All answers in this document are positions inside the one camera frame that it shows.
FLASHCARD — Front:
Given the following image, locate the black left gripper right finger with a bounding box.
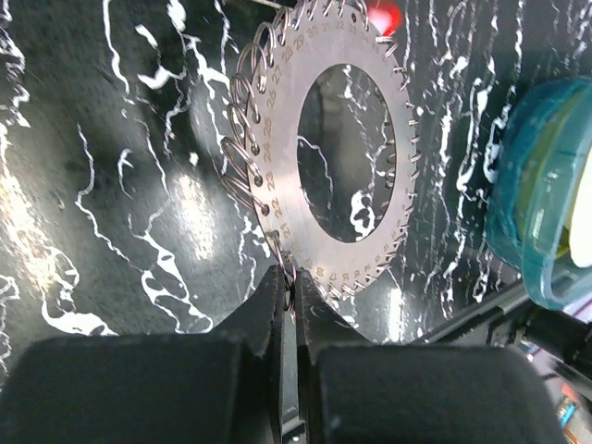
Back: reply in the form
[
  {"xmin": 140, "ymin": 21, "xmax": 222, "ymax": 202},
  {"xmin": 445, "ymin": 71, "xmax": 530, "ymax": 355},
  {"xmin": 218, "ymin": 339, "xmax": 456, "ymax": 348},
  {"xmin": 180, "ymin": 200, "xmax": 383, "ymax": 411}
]
[{"xmin": 293, "ymin": 268, "xmax": 369, "ymax": 443}]

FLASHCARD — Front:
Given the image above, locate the teal plastic dish basket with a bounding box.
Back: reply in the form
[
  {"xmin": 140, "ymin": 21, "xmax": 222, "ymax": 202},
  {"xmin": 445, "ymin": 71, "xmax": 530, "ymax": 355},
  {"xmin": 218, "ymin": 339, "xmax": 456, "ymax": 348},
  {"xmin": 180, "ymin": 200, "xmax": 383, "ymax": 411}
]
[{"xmin": 486, "ymin": 77, "xmax": 591, "ymax": 310}]

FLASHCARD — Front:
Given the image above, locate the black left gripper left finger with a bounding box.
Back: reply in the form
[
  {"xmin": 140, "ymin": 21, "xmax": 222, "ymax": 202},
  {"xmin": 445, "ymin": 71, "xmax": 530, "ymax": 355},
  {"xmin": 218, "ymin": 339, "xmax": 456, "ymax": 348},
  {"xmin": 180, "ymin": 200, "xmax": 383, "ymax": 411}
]
[{"xmin": 214, "ymin": 265, "xmax": 283, "ymax": 443}]

